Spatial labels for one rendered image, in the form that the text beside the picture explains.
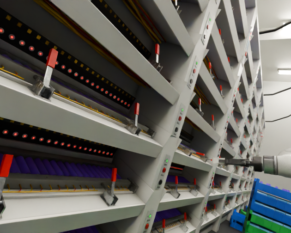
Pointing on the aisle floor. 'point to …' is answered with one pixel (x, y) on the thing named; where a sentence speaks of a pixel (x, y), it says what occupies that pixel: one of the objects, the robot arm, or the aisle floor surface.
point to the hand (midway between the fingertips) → (219, 161)
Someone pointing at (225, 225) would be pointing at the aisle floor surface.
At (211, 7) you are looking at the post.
